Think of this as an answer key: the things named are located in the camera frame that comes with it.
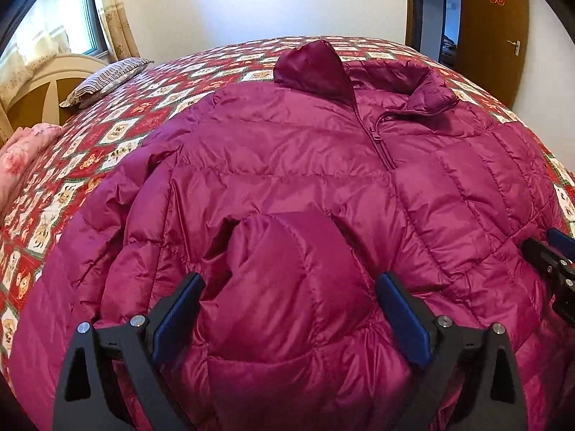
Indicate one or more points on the white sheer curtain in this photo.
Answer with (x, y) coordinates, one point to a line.
(36, 31)

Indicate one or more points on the striped pillow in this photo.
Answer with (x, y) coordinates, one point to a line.
(108, 78)

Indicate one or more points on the dark wooden door frame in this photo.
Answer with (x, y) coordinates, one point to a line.
(414, 4)

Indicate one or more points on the cream wooden headboard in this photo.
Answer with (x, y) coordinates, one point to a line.
(49, 81)

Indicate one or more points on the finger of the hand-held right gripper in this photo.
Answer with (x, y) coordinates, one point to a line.
(546, 262)
(561, 241)

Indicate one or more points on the brown wooden door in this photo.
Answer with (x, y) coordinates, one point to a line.
(485, 40)

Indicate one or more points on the red patterned bed quilt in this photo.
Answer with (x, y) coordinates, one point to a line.
(148, 94)

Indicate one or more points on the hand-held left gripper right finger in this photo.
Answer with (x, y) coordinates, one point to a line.
(404, 318)

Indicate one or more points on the window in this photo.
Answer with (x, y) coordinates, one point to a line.
(85, 18)

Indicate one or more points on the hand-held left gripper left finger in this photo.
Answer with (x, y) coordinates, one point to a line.
(177, 318)

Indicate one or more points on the pink floral blanket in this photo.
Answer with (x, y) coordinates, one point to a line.
(22, 152)

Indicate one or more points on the beige patterned curtain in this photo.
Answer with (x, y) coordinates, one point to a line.
(117, 18)

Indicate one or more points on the magenta quilted down jacket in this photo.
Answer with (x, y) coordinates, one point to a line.
(287, 157)

